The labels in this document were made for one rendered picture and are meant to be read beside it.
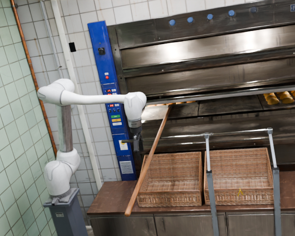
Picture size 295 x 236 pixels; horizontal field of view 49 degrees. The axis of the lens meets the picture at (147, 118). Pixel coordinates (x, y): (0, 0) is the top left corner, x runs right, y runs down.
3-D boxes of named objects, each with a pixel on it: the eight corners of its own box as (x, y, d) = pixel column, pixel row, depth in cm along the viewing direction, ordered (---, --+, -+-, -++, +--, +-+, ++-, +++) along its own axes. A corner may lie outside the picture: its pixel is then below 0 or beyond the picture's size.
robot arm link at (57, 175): (44, 196, 233) (35, 169, 226) (55, 182, 249) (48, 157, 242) (64, 195, 229) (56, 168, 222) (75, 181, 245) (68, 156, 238)
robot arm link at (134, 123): (126, 120, 206) (127, 129, 208) (140, 119, 204) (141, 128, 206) (129, 115, 214) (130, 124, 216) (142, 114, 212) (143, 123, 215)
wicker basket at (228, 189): (207, 175, 313) (203, 150, 304) (269, 173, 299) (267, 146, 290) (204, 206, 269) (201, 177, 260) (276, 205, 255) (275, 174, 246)
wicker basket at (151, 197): (148, 178, 327) (143, 154, 318) (204, 176, 313) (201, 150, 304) (137, 208, 282) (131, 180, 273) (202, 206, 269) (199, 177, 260)
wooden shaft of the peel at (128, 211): (129, 217, 173) (129, 213, 172) (124, 217, 174) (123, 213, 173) (171, 109, 330) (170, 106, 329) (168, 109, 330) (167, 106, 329)
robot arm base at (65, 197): (42, 207, 230) (40, 200, 228) (55, 190, 250) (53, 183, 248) (65, 206, 226) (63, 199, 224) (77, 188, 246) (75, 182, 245)
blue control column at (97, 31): (159, 148, 528) (136, 11, 458) (169, 148, 524) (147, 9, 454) (131, 227, 351) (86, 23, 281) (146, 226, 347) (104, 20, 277)
